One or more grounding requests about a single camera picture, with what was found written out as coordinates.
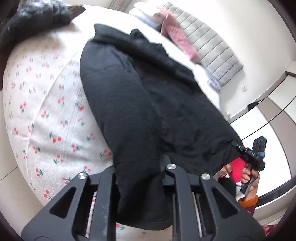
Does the large black coat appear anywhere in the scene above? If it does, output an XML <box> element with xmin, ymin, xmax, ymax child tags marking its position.
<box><xmin>80</xmin><ymin>24</ymin><xmax>241</xmax><ymax>230</ymax></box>

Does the floral sleeve right forearm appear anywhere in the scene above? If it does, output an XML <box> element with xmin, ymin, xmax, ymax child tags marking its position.
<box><xmin>238</xmin><ymin>195</ymin><xmax>258</xmax><ymax>216</ymax></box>

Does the grey window curtain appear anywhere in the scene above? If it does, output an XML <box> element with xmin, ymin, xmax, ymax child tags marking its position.
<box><xmin>108</xmin><ymin>0</ymin><xmax>131</xmax><ymax>11</ymax></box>

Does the person's right hand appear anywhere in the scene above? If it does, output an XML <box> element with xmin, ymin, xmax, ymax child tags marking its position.
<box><xmin>241</xmin><ymin>167</ymin><xmax>260</xmax><ymax>201</ymax></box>

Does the grey padded headboard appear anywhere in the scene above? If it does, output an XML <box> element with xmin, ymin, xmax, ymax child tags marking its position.
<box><xmin>164</xmin><ymin>3</ymin><xmax>243</xmax><ymax>87</ymax></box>

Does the light blue folded blanket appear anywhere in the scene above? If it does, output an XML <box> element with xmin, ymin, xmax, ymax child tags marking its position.
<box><xmin>139</xmin><ymin>13</ymin><xmax>165</xmax><ymax>31</ymax></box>

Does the cherry print bed sheet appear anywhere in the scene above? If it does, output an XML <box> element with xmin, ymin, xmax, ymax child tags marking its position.
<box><xmin>3</xmin><ymin>24</ymin><xmax>113</xmax><ymax>205</ymax></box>

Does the red stool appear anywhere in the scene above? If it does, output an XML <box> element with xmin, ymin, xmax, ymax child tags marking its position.
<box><xmin>230</xmin><ymin>158</ymin><xmax>245</xmax><ymax>183</ymax></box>

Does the pink velvet pillow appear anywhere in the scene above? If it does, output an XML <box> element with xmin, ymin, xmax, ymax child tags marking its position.
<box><xmin>159</xmin><ymin>8</ymin><xmax>200</xmax><ymax>63</ymax></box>

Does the white wall socket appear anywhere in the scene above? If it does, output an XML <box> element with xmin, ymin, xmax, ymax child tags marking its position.
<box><xmin>241</xmin><ymin>85</ymin><xmax>247</xmax><ymax>92</ymax></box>

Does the patterned white pillow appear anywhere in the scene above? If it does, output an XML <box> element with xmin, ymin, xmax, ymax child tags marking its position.
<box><xmin>206</xmin><ymin>70</ymin><xmax>221</xmax><ymax>93</ymax></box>

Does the brown garment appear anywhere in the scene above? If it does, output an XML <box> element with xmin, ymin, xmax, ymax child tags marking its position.
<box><xmin>67</xmin><ymin>5</ymin><xmax>86</xmax><ymax>20</ymax></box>

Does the dark quilted puffer jacket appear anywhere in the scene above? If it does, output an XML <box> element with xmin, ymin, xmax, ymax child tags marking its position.
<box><xmin>1</xmin><ymin>1</ymin><xmax>72</xmax><ymax>49</ymax></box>

